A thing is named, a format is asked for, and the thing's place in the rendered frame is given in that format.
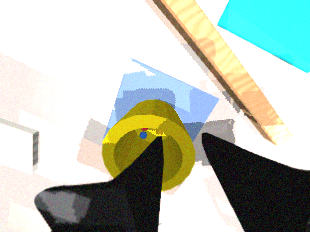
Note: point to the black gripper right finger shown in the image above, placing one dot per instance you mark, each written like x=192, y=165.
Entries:
x=265, y=195

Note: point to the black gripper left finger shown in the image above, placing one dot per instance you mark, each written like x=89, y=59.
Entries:
x=131, y=200

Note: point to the tan rectangular bar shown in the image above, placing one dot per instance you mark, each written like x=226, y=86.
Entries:
x=188, y=18

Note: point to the olive yellow cup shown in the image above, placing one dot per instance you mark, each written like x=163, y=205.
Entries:
x=122, y=144

